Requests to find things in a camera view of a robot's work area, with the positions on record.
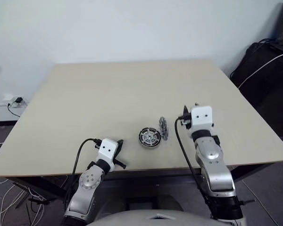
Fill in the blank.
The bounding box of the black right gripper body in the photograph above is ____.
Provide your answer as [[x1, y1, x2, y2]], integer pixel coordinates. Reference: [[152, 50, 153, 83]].
[[180, 112, 192, 129]]

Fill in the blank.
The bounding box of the round silver motor lid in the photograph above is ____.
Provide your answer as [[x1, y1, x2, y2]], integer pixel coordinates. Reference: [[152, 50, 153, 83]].
[[158, 115, 170, 142]]

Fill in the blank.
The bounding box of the round silver motor housing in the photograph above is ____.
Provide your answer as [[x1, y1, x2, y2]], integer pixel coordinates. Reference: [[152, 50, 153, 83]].
[[138, 126, 161, 150]]

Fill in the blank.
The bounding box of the grey robot torso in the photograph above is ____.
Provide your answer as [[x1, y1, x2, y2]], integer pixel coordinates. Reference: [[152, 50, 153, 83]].
[[86, 208, 213, 226]]

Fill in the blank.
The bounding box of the large black bag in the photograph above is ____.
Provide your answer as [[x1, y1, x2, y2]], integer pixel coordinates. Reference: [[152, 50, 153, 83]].
[[230, 42, 283, 138]]

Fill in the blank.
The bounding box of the black floor stand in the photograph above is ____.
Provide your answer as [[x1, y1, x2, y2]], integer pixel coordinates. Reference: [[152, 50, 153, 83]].
[[13, 180, 50, 213]]

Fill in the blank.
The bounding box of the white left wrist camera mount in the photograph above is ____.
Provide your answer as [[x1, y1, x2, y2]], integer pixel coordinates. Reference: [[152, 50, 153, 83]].
[[97, 138, 118, 171]]

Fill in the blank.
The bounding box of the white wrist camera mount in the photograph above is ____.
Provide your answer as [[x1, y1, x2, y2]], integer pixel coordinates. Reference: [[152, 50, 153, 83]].
[[190, 105, 214, 131], [97, 138, 118, 171]]

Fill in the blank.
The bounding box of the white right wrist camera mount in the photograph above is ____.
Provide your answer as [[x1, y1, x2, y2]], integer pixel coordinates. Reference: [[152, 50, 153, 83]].
[[190, 105, 214, 131]]

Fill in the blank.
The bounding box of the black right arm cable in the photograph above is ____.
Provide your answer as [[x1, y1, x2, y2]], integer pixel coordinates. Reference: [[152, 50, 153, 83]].
[[174, 115, 215, 217]]

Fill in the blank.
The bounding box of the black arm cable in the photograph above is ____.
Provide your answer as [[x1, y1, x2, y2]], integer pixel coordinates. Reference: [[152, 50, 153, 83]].
[[65, 138, 102, 205], [174, 115, 215, 217]]

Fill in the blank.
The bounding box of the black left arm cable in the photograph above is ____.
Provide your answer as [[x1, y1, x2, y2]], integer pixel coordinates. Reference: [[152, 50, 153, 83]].
[[65, 138, 102, 205]]

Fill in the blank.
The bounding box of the white cable over bag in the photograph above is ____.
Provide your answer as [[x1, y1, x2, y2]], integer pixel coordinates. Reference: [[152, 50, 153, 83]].
[[237, 53, 283, 89]]

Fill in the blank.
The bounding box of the white floor cable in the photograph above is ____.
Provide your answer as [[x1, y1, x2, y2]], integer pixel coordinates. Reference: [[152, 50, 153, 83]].
[[0, 174, 47, 226]]

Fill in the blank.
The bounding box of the black cable tie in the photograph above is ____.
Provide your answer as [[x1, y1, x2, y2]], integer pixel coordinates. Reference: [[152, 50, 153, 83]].
[[237, 199, 256, 206]]

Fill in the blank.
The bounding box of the white wall outlet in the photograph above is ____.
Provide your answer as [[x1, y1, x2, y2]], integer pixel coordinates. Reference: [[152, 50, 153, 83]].
[[8, 96, 29, 108]]

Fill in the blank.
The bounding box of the black laptop cable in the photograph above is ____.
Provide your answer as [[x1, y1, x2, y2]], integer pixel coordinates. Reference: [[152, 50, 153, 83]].
[[257, 38, 278, 46]]

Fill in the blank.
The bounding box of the black adapter cable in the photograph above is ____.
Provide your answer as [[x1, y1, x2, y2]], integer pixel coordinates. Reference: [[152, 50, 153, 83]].
[[6, 102, 21, 118]]

